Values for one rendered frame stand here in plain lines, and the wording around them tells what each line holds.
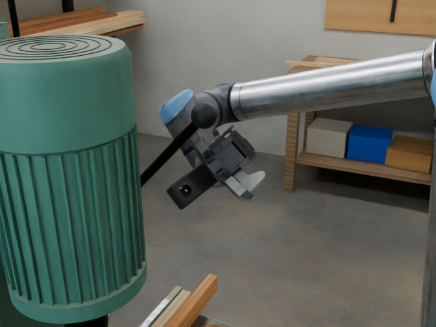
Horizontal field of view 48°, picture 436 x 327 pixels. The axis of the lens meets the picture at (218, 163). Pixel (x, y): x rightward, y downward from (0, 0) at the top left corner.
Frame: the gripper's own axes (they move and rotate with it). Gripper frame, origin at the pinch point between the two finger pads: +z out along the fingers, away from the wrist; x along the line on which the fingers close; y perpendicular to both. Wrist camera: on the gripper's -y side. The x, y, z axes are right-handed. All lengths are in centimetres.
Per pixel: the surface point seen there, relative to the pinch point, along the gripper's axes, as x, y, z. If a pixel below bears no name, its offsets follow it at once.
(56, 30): -130, -2, -233
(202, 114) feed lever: -6.0, 1.2, 13.5
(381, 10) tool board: -9, 176, -245
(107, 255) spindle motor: -0.1, -18.2, 17.5
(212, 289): 19.9, -15.6, -32.6
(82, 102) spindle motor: -13.0, -8.7, 26.9
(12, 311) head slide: -2.6, -35.1, 5.5
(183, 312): 18.0, -22.2, -23.8
